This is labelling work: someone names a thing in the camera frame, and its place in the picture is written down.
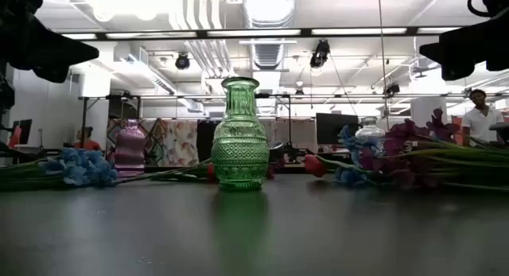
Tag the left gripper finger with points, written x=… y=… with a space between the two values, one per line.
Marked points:
x=59 y=51
x=53 y=75

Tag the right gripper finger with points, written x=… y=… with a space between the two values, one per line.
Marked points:
x=453 y=49
x=455 y=72

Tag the purple artificial flower bunch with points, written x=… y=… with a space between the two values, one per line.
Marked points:
x=275 y=169
x=401 y=133

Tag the pink glass vase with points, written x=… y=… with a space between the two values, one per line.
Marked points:
x=130 y=148

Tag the red artificial tulip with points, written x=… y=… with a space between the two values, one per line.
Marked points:
x=210 y=172
x=314 y=165

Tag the clear glass vase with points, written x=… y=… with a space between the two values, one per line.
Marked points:
x=370 y=131

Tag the green glass vase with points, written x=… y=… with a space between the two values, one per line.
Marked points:
x=239 y=148

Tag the person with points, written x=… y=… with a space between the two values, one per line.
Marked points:
x=479 y=123
x=88 y=144

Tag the orange partition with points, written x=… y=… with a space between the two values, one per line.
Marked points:
x=457 y=133

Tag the black computer monitor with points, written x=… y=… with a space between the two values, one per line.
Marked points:
x=332 y=129
x=24 y=131

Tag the black round ceiling fixture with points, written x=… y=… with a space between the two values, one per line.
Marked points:
x=391 y=88
x=182 y=62

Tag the patterned fabric partition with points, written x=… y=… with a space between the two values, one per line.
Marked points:
x=175 y=142

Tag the black partition panel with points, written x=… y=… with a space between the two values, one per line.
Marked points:
x=204 y=142

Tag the black device with light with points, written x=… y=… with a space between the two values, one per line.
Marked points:
x=294 y=152

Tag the black cylindrical speaker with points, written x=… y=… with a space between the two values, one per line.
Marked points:
x=277 y=148

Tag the thin black metal frame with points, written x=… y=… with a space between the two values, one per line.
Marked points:
x=167 y=97

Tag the black rig camera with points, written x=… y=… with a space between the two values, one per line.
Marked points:
x=320 y=55

